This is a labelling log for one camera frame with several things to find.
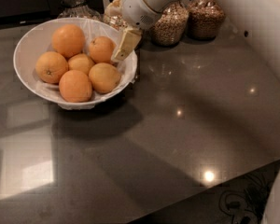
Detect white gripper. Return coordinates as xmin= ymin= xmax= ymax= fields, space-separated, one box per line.
xmin=105 ymin=0 xmax=181 ymax=63

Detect orange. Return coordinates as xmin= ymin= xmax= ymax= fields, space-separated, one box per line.
xmin=89 ymin=36 xmax=116 ymax=63
xmin=51 ymin=24 xmax=86 ymax=58
xmin=89 ymin=63 xmax=121 ymax=94
xmin=59 ymin=70 xmax=92 ymax=103
xmin=35 ymin=51 xmax=68 ymax=84
xmin=68 ymin=53 xmax=95 ymax=75

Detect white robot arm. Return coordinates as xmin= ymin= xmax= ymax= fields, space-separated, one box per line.
xmin=122 ymin=0 xmax=280 ymax=224

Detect white paper bowl liner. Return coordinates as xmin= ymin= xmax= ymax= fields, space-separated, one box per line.
xmin=34 ymin=18 xmax=138 ymax=111

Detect white bowl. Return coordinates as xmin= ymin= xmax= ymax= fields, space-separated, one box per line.
xmin=12 ymin=17 xmax=138 ymax=111

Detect glass grain jar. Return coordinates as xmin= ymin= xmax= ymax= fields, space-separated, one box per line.
xmin=186 ymin=0 xmax=225 ymax=40
xmin=149 ymin=2 xmax=189 ymax=47

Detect leftmost glass jar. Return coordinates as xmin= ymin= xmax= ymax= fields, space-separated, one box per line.
xmin=59 ymin=0 xmax=101 ymax=21

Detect orange bottom front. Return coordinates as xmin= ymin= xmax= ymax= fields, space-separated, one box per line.
xmin=59 ymin=70 xmax=92 ymax=103

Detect black cables on floor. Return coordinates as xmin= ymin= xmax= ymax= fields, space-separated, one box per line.
xmin=218 ymin=171 xmax=274 ymax=224

